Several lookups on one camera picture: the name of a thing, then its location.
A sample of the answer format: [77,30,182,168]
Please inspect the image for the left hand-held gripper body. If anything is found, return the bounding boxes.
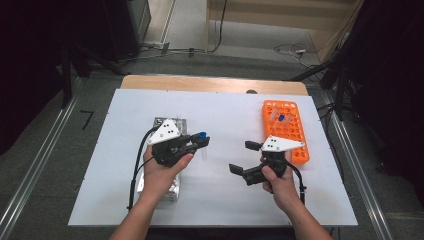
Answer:
[147,118,198,168]

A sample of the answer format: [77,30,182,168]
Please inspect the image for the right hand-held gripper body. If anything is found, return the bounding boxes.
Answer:
[242,135,306,187]

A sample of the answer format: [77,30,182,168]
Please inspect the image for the orange plastic tube rack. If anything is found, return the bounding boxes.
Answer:
[261,99,311,166]

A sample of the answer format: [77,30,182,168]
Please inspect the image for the silver metal tube rack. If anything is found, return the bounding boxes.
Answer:
[136,116,188,203]

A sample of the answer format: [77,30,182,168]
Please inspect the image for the person's right hand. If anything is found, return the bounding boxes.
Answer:
[261,150,303,214]

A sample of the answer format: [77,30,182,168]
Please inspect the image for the person's left hand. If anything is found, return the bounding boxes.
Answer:
[142,145,195,201]

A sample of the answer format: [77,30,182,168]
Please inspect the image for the white board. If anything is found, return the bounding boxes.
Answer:
[68,88,359,228]

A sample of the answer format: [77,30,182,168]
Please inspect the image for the wooden table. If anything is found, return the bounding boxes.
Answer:
[119,74,309,97]

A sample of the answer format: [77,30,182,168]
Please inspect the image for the black metal stand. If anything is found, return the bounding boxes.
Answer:
[286,56,355,122]
[59,43,128,110]

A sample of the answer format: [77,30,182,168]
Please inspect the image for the power strip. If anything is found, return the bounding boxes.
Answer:
[142,41,171,55]

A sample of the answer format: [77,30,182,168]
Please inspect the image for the dark cabinet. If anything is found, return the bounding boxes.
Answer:
[103,0,153,63]

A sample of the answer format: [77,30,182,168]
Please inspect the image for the dark curtain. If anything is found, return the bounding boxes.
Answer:
[0,0,111,157]
[333,0,424,203]

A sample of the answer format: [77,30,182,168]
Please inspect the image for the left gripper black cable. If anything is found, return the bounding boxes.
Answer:
[127,125,161,212]

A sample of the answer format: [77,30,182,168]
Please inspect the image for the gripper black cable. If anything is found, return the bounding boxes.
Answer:
[284,159,308,205]
[127,125,161,212]

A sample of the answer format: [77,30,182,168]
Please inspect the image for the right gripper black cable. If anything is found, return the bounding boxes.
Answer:
[284,159,308,205]

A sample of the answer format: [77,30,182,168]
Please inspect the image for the metal floor rail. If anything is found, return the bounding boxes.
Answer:
[0,78,84,236]
[319,89,395,240]

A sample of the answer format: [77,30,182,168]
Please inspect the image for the white floor cable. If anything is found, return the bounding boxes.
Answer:
[273,42,322,70]

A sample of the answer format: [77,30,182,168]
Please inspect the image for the black floor cable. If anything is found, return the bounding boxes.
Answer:
[205,0,229,54]

